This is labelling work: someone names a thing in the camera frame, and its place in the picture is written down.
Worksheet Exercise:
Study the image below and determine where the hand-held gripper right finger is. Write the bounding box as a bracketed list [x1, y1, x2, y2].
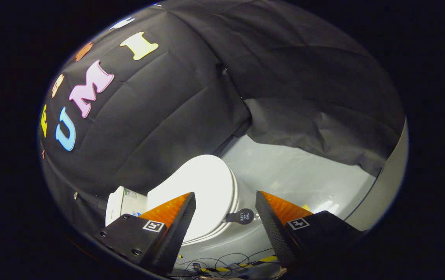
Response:
[255, 191, 365, 269]

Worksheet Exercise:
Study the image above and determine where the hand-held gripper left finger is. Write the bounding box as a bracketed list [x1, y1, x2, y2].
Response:
[93, 192, 196, 275]

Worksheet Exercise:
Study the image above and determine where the black lid pull tab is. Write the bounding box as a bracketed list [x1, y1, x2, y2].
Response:
[222, 208, 255, 225]

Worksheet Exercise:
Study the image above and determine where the white toilet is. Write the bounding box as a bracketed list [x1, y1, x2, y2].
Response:
[105, 171, 242, 249]

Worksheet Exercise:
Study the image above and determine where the black backdrop cloth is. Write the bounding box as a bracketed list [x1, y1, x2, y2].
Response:
[38, 0, 406, 234]

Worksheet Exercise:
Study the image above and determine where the tangle of thin cables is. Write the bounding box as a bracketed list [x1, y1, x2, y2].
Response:
[176, 252, 285, 278]

